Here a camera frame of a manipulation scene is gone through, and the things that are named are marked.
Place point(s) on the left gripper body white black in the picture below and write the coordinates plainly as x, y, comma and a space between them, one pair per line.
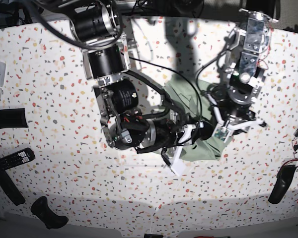
232, 121

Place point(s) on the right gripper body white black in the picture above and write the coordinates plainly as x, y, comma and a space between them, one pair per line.
176, 164

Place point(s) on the green T-shirt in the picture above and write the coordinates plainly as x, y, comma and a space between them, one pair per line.
185, 96

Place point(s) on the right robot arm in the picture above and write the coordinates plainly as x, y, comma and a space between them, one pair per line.
96, 27

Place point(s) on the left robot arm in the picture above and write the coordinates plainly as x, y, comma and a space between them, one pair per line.
243, 78

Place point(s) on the terrazzo patterned table cloth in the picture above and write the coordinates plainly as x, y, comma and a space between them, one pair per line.
96, 186

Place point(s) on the black TV remote control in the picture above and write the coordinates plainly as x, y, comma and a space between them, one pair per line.
17, 159

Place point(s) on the black cylinder tube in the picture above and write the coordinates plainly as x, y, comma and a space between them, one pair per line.
13, 118

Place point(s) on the long black bar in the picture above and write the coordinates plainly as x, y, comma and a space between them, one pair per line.
10, 189

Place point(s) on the red handled screwdriver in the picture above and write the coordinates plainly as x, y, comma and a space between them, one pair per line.
211, 237

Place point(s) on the black curved handle right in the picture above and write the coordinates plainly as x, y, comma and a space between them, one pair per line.
284, 180

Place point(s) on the black curved handle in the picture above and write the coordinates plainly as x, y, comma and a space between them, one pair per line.
284, 180
42, 211

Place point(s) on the black curved handle left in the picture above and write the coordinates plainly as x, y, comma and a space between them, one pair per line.
42, 211

